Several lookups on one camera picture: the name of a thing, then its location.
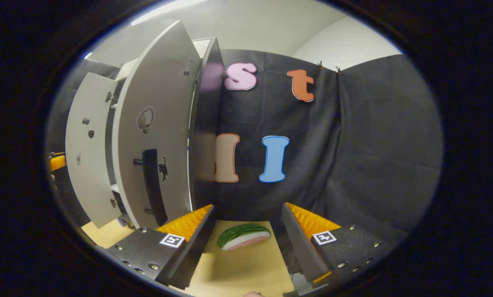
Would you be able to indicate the white door cherry sticker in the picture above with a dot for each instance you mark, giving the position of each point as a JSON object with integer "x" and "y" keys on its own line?
{"x": 163, "y": 82}

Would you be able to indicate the watermelon slice toy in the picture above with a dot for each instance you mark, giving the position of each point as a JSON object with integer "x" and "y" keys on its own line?
{"x": 242, "y": 235}

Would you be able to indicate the white grey cabinet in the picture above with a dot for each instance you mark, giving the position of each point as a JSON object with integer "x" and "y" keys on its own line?
{"x": 207, "y": 123}

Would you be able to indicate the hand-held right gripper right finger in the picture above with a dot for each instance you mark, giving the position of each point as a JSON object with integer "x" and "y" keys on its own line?
{"x": 300, "y": 247}

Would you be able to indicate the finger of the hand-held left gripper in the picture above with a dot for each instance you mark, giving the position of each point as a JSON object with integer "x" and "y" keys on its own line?
{"x": 58, "y": 162}

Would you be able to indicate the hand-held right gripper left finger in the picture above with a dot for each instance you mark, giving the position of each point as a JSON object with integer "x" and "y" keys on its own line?
{"x": 196, "y": 243}

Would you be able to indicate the black backdrop cloth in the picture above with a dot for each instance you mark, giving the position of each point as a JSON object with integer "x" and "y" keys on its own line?
{"x": 374, "y": 144}

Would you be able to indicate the ceiling light panel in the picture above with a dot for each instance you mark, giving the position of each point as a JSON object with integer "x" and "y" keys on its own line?
{"x": 163, "y": 10}

